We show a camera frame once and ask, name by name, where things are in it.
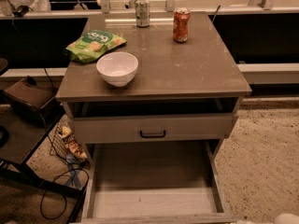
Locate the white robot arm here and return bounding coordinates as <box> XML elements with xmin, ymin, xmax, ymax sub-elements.
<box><xmin>235</xmin><ymin>214</ymin><xmax>299</xmax><ymax>224</ymax></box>

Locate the grey top drawer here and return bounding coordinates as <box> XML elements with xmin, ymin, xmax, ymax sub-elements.
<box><xmin>69</xmin><ymin>113</ymin><xmax>237</xmax><ymax>144</ymax></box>

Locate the grey drawer cabinet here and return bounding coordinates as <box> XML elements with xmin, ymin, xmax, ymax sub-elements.
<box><xmin>57</xmin><ymin>12</ymin><xmax>251</xmax><ymax>154</ymax></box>

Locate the open grey middle drawer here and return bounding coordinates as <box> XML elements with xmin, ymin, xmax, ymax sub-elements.
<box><xmin>77</xmin><ymin>141</ymin><xmax>239</xmax><ymax>224</ymax></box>

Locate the white bowl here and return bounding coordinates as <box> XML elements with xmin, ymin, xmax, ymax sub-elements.
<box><xmin>96</xmin><ymin>51</ymin><xmax>138</xmax><ymax>87</ymax></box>

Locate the green chip bag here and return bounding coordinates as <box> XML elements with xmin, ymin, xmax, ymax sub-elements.
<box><xmin>65</xmin><ymin>30</ymin><xmax>126</xmax><ymax>63</ymax></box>

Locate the snack bag in basket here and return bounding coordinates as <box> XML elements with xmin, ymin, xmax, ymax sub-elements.
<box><xmin>62</xmin><ymin>126</ymin><xmax>87</xmax><ymax>160</ymax></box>

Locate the orange soda can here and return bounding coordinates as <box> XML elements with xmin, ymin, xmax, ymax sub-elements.
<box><xmin>173</xmin><ymin>7</ymin><xmax>191</xmax><ymax>43</ymax></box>

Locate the silver green soda can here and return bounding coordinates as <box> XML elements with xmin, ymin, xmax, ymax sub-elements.
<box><xmin>135</xmin><ymin>0</ymin><xmax>150</xmax><ymax>27</ymax></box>

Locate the brown box on cart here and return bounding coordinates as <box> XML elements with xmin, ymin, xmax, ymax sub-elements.
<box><xmin>3</xmin><ymin>77</ymin><xmax>60</xmax><ymax>127</ymax></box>

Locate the dark side cart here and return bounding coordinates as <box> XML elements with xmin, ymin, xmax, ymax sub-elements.
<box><xmin>0</xmin><ymin>106</ymin><xmax>87</xmax><ymax>224</ymax></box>

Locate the small black device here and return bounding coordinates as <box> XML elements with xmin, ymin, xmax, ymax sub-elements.
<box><xmin>13</xmin><ymin>6</ymin><xmax>29</xmax><ymax>17</ymax></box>

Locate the black drawer handle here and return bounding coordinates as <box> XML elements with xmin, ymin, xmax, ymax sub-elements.
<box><xmin>139</xmin><ymin>130</ymin><xmax>166</xmax><ymax>139</ymax></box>

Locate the wire basket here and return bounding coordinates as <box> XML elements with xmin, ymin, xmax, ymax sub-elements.
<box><xmin>50</xmin><ymin>116</ymin><xmax>87</xmax><ymax>164</ymax></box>

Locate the black floor cable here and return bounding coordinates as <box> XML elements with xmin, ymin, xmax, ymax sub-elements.
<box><xmin>38</xmin><ymin>121</ymin><xmax>91</xmax><ymax>220</ymax></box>

